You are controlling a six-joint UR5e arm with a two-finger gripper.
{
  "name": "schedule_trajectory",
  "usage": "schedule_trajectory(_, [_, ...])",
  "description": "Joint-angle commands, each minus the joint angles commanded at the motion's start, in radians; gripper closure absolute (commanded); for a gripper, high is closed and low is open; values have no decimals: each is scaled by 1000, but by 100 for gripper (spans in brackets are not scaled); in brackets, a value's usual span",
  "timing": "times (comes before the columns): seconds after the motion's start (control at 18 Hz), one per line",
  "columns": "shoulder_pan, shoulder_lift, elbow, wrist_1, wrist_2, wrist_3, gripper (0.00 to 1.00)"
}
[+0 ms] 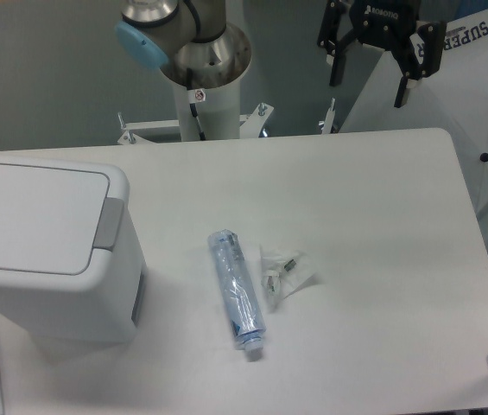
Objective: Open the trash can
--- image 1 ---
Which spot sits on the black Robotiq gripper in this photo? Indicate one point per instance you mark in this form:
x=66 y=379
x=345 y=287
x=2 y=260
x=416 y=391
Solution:
x=374 y=23

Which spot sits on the white push-top trash can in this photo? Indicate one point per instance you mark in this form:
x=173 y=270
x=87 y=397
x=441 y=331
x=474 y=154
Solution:
x=71 y=265

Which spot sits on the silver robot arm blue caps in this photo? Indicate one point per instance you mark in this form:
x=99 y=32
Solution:
x=153 y=32

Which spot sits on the white Superior umbrella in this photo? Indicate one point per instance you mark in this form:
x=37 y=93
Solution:
x=454 y=99

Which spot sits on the crumpled clear plastic bag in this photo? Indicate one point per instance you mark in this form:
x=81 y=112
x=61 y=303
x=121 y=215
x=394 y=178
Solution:
x=283 y=273

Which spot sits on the crushed clear plastic bottle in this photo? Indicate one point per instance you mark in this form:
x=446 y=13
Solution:
x=239 y=297

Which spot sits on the white mounting bracket with bolts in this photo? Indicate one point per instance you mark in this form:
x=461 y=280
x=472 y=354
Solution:
x=250 y=125

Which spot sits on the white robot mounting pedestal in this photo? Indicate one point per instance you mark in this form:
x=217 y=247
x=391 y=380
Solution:
x=209 y=108

